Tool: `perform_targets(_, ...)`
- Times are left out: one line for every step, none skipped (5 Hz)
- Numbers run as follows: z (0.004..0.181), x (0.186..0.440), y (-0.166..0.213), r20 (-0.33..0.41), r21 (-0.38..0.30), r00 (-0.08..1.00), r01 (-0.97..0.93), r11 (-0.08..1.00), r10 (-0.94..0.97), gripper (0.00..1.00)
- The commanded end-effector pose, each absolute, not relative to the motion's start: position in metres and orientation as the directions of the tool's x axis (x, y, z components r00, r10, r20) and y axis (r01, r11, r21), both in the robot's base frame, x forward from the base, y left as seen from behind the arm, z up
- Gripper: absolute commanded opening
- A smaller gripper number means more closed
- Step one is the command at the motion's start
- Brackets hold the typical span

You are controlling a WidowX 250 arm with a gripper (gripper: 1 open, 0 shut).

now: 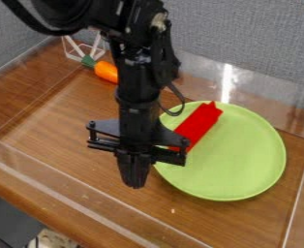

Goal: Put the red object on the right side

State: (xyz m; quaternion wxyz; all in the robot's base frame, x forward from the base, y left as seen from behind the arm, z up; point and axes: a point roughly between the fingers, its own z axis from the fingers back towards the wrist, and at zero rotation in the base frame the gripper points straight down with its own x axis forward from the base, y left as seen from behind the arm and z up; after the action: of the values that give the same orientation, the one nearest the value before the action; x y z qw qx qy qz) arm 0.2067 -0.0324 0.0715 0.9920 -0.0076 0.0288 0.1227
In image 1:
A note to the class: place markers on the clear acrylic enclosure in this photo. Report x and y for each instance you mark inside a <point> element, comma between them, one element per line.
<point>67,185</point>

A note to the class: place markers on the orange toy carrot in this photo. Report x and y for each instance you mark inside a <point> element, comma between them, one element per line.
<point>102,68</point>

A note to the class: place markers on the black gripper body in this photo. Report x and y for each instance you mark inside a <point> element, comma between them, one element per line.
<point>137,133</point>

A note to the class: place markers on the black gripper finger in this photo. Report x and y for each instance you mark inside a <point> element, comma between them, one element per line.
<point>133,167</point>

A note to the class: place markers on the green round plate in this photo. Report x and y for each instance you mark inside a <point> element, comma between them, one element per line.
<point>235,162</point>

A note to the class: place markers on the red block object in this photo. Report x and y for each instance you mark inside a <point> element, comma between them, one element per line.
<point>195,121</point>

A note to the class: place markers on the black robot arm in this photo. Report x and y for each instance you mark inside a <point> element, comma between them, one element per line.
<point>137,29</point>

